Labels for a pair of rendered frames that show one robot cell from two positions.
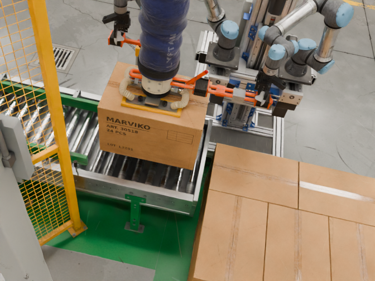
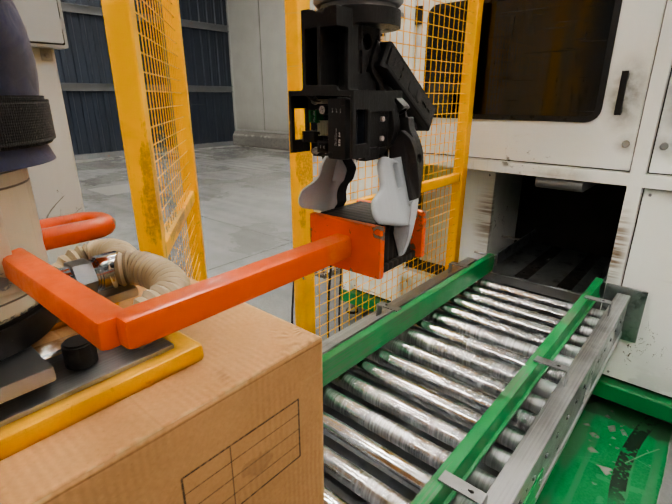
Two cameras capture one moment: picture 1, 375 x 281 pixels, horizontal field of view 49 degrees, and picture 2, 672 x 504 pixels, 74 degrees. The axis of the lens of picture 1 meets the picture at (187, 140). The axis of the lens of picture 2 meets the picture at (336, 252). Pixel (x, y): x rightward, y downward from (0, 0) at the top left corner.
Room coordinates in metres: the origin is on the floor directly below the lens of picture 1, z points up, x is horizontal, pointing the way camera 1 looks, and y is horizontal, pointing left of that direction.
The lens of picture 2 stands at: (2.19, 0.18, 1.35)
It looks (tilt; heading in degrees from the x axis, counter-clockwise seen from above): 19 degrees down; 130
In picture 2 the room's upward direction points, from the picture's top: straight up
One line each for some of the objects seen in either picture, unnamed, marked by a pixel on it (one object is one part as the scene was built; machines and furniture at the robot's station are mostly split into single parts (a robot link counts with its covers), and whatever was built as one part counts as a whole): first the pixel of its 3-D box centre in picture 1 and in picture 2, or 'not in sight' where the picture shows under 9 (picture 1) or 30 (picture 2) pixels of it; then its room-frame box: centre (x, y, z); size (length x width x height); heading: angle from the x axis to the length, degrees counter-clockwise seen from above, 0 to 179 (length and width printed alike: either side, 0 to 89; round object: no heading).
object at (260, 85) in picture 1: (264, 79); not in sight; (1.68, -0.34, 1.36); 0.09 x 0.08 x 0.12; 90
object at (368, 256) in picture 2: (116, 38); (368, 235); (1.94, 0.54, 1.21); 0.09 x 0.08 x 0.05; 0
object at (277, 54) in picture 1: (275, 56); not in sight; (1.69, -0.35, 1.51); 0.09 x 0.08 x 0.11; 140
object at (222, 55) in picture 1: (225, 48); not in sight; (2.22, -0.12, 1.09); 0.15 x 0.15 x 0.10
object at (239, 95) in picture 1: (238, 95); not in sight; (1.68, -0.23, 1.21); 0.07 x 0.07 x 0.04; 0
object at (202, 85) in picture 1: (201, 86); not in sight; (1.68, -0.01, 1.21); 0.10 x 0.08 x 0.06; 0
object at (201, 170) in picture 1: (203, 159); not in sight; (1.66, -0.13, 0.58); 0.70 x 0.03 x 0.06; 179
